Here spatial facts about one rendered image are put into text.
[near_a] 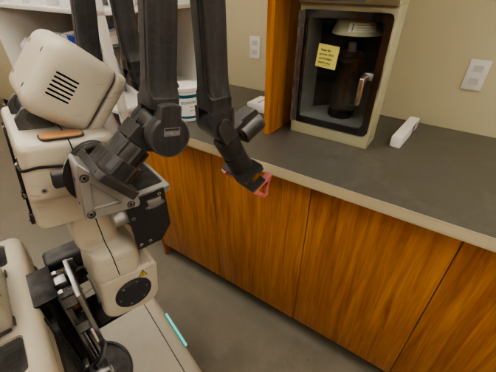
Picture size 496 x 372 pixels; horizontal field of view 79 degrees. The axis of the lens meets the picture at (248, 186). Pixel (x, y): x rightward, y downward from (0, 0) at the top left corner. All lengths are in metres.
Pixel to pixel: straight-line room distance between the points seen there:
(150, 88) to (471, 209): 0.89
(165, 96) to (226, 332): 1.34
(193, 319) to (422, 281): 1.12
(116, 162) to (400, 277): 0.94
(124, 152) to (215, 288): 1.38
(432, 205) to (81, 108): 0.92
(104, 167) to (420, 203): 0.83
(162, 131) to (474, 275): 0.93
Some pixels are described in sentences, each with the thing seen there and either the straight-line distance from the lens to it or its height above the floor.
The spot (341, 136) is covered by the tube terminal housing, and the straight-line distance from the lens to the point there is 1.24.
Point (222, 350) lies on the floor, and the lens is 1.65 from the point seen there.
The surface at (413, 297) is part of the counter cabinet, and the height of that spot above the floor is 0.59.
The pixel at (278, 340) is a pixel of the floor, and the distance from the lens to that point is 1.68.
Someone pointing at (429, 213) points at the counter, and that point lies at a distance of 0.97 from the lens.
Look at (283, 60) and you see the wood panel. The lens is 1.25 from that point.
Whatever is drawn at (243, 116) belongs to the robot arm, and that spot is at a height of 1.22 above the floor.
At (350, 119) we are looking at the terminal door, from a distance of 1.19.
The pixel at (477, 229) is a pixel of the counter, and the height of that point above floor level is 0.94.
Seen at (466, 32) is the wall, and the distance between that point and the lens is 1.53.
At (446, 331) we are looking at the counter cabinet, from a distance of 1.29.
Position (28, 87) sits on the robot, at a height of 1.32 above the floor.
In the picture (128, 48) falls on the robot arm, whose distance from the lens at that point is 1.00.
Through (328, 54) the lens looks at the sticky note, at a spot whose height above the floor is 1.26.
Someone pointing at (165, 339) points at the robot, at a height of 0.28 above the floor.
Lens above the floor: 1.47
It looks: 35 degrees down
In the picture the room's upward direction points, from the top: straight up
